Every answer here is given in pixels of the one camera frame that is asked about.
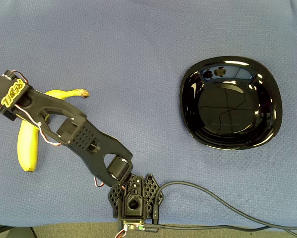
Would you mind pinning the yellow banana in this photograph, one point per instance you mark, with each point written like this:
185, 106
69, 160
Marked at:
28, 148

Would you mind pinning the blue textured table cloth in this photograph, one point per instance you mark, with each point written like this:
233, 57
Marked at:
138, 49

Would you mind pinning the glossy black plate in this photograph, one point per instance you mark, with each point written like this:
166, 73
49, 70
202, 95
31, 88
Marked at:
230, 104

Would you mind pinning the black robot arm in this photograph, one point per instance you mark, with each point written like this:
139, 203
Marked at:
88, 138

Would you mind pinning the small motor controller board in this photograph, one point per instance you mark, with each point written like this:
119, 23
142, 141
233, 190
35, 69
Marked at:
132, 226

